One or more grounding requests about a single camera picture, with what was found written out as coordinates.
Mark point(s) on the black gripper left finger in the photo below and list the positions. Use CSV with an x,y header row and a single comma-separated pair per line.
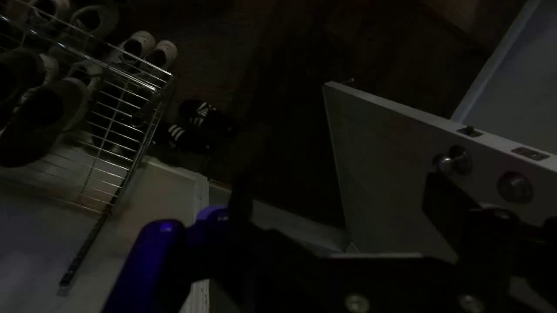
x,y
241,203

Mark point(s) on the white panel with bolts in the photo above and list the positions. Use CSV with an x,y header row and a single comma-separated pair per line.
x,y
384,175

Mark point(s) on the dark bulky shoe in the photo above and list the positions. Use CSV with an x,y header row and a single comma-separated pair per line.
x,y
41,124
20,72

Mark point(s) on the black white-striped sandal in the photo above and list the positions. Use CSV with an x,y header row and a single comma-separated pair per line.
x,y
189,138
204,114

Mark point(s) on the blue rounded tube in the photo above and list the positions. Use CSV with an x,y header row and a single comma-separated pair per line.
x,y
150,262

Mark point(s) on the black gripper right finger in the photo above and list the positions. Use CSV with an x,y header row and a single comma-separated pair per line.
x,y
464,227

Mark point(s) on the light rounded-toe shoe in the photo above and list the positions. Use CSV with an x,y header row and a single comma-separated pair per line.
x,y
96,20
140,46
166,53

